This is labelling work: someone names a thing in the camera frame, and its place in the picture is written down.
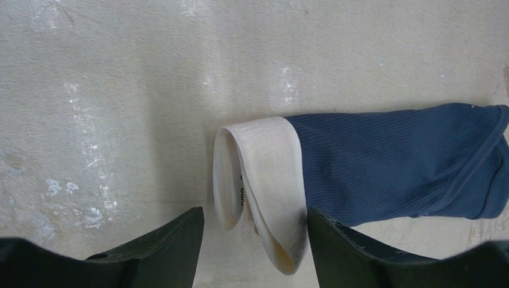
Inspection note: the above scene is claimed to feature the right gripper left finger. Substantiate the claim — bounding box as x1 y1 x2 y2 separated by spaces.
1 207 204 287

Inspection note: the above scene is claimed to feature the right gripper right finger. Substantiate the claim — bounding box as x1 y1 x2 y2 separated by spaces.
307 208 508 287

